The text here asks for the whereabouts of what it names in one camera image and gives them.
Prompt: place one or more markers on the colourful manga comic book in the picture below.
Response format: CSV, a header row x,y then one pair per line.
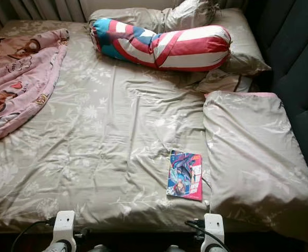
x,y
185,174

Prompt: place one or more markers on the beige floral pillow pink edge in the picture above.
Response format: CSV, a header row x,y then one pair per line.
x,y
253,152

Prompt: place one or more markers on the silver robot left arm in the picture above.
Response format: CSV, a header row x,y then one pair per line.
x,y
55,247

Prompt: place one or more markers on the pink cartoon print blanket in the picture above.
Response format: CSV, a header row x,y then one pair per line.
x,y
17,84

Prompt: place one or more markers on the beige floral bed sheet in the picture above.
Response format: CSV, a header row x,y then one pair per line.
x,y
112,147

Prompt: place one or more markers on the beige pleated curtain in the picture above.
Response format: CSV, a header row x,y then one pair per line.
x,y
38,9

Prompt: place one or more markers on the red white blue bolster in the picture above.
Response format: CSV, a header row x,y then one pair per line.
x,y
185,46

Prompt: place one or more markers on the small beige floral pillow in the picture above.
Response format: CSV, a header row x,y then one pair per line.
x,y
224,81

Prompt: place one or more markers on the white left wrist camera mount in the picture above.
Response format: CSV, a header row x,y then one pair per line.
x,y
64,224

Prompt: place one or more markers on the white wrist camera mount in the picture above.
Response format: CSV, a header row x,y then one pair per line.
x,y
64,224
214,228

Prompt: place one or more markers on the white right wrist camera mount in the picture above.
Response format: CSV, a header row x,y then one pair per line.
x,y
214,228

